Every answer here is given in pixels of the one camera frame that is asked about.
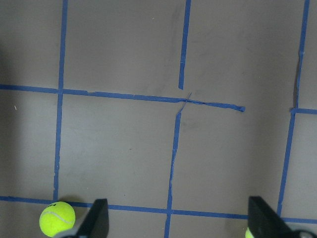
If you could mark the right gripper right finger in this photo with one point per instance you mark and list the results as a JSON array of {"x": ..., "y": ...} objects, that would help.
[{"x": 263, "y": 222}]

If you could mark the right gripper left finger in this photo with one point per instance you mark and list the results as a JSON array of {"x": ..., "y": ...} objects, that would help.
[{"x": 95, "y": 224}]

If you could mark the tennis ball lower right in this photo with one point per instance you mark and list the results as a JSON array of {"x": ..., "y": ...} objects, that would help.
[{"x": 248, "y": 234}]

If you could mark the tennis ball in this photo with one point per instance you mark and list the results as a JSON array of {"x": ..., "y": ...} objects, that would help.
[
  {"x": 248, "y": 234},
  {"x": 57, "y": 217}
]

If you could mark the tennis ball centre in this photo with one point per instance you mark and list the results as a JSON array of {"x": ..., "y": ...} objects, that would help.
[{"x": 57, "y": 217}]

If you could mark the brown paper table mat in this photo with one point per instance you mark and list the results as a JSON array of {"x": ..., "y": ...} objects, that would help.
[{"x": 175, "y": 111}]

